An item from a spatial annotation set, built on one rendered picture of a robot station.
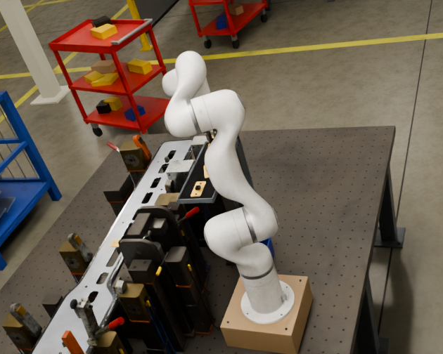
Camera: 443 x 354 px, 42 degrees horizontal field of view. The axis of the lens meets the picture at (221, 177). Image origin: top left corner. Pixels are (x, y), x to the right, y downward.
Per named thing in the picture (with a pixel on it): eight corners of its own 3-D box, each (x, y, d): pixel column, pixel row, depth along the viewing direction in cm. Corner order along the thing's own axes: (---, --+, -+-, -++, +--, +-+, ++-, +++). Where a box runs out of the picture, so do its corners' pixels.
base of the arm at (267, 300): (298, 281, 205) (287, 244, 194) (290, 325, 191) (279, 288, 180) (247, 281, 211) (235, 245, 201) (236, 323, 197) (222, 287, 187)
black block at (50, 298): (72, 343, 224) (40, 292, 208) (93, 345, 221) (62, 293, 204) (66, 355, 220) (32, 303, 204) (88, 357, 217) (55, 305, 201)
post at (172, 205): (198, 276, 236) (169, 201, 214) (209, 276, 235) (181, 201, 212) (195, 285, 233) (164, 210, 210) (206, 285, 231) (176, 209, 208)
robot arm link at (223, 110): (230, 238, 188) (278, 223, 188) (235, 257, 177) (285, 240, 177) (182, 97, 168) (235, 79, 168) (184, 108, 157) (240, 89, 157)
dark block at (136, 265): (171, 340, 213) (133, 258, 189) (188, 341, 210) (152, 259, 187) (167, 351, 209) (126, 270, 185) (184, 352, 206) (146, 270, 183)
